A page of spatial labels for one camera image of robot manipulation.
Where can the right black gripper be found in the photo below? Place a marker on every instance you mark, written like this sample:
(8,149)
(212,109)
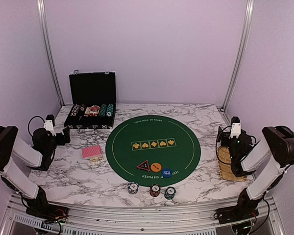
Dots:
(224,135)

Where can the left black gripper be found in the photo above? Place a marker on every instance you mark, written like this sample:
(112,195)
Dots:
(61,141)

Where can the blue small blind button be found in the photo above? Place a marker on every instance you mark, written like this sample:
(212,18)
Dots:
(166,173)

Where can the orange round dealer button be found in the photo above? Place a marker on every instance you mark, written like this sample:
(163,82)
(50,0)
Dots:
(156,167)

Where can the triangular all-in button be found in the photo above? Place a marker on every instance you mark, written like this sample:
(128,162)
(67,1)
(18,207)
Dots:
(144,166)

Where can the brown chip stack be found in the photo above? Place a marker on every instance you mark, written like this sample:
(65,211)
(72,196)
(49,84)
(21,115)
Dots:
(154,190)

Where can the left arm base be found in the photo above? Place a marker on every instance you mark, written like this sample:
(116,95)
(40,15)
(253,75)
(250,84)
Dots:
(52,214)

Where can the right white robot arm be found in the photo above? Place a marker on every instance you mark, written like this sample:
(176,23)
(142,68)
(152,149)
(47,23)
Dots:
(275,151)

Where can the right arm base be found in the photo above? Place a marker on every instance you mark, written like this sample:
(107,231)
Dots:
(233,214)

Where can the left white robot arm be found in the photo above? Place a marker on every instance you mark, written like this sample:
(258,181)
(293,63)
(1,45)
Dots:
(36,157)

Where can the blue beige chips in case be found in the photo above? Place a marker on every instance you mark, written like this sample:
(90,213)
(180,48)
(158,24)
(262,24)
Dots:
(75,110)

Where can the brown hundred chips in case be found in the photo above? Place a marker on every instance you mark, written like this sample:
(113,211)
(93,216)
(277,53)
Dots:
(82,107)

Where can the woven bamboo mat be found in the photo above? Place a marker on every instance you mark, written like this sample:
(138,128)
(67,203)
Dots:
(225,169)

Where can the card deck in case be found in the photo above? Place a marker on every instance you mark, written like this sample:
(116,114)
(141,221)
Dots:
(89,113)

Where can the red playing card deck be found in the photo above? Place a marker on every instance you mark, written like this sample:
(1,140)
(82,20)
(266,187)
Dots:
(93,154)

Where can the black poker chip case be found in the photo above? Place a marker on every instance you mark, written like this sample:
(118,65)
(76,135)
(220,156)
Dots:
(94,88)

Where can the green chip row in case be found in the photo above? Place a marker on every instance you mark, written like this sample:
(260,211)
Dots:
(102,111)

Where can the teal chip row in case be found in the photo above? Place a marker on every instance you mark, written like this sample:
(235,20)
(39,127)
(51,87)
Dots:
(109,110)

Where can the round green poker mat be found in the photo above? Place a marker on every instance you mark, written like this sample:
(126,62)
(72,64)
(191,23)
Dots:
(157,139)

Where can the teal chip stack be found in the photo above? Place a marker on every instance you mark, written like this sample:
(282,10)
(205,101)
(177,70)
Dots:
(170,193)

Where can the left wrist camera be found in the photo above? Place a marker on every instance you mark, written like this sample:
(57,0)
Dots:
(50,123)

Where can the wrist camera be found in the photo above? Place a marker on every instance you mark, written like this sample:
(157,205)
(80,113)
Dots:
(50,123)
(235,127)

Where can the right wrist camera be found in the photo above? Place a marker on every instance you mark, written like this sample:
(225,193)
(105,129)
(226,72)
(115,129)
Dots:
(235,127)

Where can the chrome case handle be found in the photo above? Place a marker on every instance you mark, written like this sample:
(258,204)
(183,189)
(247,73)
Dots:
(83,130)

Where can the front aluminium rail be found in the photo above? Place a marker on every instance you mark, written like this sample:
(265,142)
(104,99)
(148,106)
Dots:
(188,219)

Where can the left aluminium frame post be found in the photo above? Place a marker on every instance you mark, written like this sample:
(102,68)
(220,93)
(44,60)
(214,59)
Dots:
(47,45)

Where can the aluminium frame post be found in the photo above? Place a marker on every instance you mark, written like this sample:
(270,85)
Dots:
(47,45)
(241,49)

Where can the right aluminium frame post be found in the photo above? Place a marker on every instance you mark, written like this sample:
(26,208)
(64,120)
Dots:
(241,49)

